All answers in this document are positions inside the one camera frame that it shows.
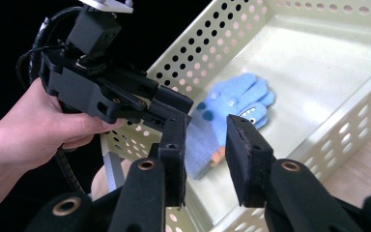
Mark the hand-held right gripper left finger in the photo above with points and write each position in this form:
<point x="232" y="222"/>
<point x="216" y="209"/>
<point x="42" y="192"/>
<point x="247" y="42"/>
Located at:
<point x="148" y="193"/>

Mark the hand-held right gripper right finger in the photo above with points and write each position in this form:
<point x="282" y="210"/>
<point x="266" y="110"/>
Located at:
<point x="290" y="193"/>

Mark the blue glove with monster face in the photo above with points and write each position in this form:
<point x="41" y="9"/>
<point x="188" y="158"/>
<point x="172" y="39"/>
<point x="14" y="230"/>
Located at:
<point x="232" y="93"/>

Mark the pale yellow perforated plastic basket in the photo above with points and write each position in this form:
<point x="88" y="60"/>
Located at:
<point x="302" y="64"/>

